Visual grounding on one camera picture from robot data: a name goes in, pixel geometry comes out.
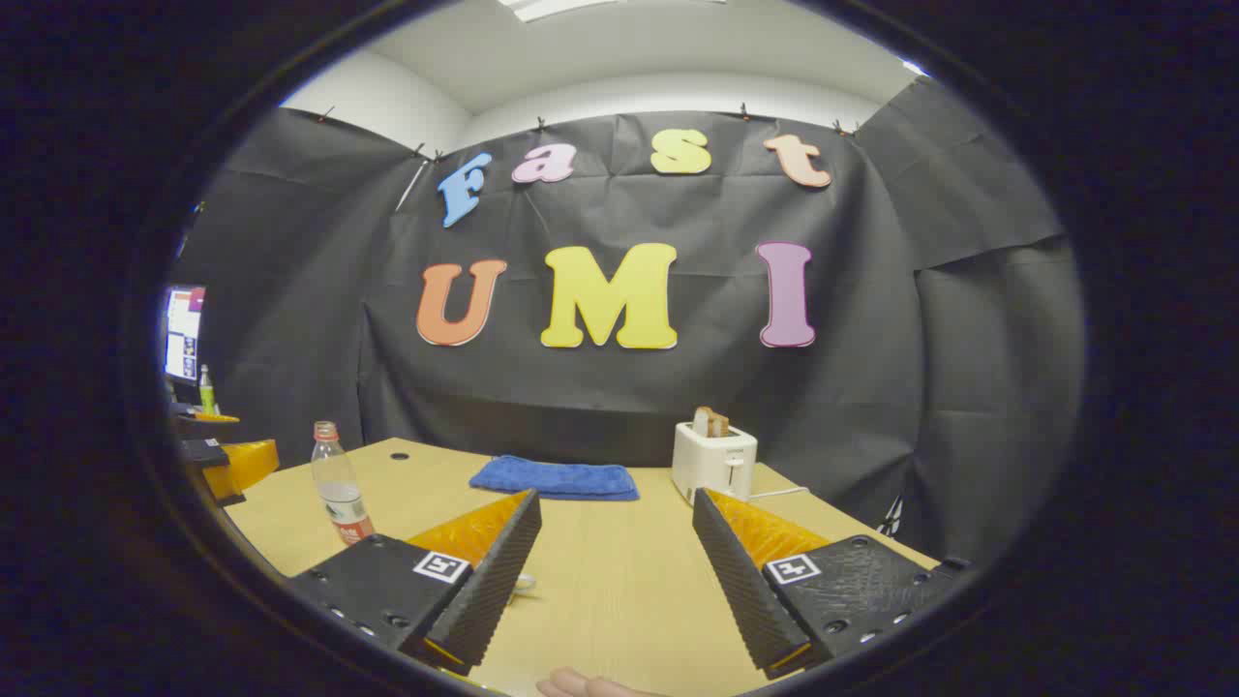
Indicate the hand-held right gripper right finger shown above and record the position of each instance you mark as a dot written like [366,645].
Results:
[740,590]

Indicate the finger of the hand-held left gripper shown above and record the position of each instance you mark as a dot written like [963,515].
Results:
[213,419]
[247,467]

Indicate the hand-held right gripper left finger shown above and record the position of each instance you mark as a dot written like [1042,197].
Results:
[494,581]

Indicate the white ceramic teacup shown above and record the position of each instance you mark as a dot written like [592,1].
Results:
[524,584]

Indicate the clear plastic water bottle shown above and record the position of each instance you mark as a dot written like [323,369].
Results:
[341,489]

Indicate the green drink bottle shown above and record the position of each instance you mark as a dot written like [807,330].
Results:
[207,395]

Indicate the computer monitor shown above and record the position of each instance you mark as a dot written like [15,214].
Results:
[184,339]

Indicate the blue folded towel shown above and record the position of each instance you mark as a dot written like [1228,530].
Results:
[557,477]

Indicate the white toaster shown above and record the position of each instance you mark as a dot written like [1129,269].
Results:
[711,460]

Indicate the brown bread slice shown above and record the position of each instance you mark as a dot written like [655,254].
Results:
[719,424]

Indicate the pale bread slice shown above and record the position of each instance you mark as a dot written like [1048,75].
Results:
[701,422]

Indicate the black backdrop cloth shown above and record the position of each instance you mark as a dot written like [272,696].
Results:
[678,407]

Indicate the ceiling light panel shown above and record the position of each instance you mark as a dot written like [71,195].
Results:
[552,8]

